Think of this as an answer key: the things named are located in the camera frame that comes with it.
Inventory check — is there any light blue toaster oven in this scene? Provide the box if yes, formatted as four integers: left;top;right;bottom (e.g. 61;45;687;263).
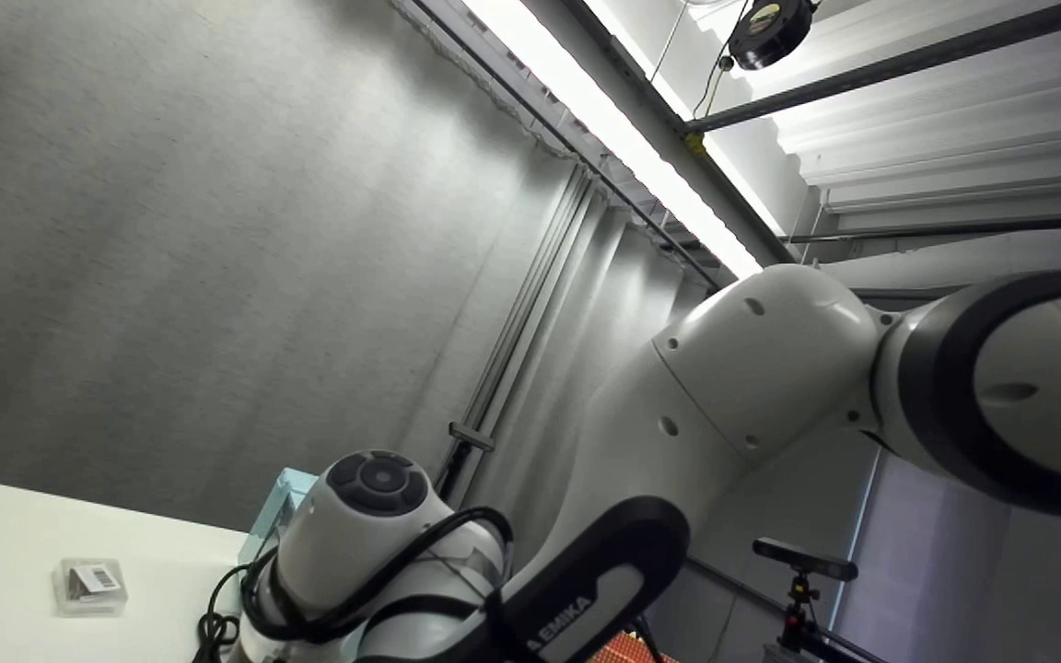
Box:
239;465;329;573

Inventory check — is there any long ceiling light strip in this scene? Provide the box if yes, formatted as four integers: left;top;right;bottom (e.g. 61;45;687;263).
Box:
461;0;769;284

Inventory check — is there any black camera on stand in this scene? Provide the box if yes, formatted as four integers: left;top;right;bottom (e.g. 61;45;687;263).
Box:
747;535;860;663

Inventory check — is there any black round ceiling device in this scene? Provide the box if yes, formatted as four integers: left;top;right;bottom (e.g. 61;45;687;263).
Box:
720;0;823;72

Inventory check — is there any orange red box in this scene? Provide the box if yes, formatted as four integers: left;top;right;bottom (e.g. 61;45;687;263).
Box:
601;619;670;663

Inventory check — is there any black ceiling beam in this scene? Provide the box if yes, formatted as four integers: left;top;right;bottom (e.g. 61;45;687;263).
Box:
687;0;1061;138

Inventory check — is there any grey wall pole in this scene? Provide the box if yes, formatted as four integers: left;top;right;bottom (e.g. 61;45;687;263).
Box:
433;169;598;503

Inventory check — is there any thin black ceiling rail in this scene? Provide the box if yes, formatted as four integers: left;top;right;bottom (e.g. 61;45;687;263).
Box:
786;213;1061;251

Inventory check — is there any black oven power cable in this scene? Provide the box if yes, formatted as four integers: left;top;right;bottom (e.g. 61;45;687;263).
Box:
191;560;250;663

